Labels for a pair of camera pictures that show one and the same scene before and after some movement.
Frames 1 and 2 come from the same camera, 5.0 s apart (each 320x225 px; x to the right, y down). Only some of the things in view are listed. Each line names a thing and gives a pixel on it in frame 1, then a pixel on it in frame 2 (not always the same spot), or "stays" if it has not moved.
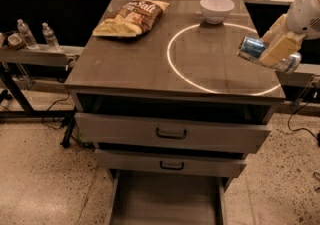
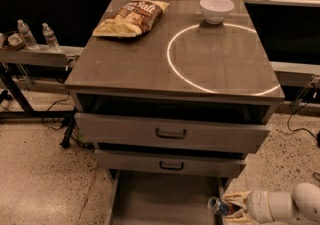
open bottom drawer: [165, 198] stays
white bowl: [215, 9] stays
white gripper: [304, 17] to [260, 205]
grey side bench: [41, 55] stays
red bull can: [254, 49] to [219, 206]
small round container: [16, 41] stays
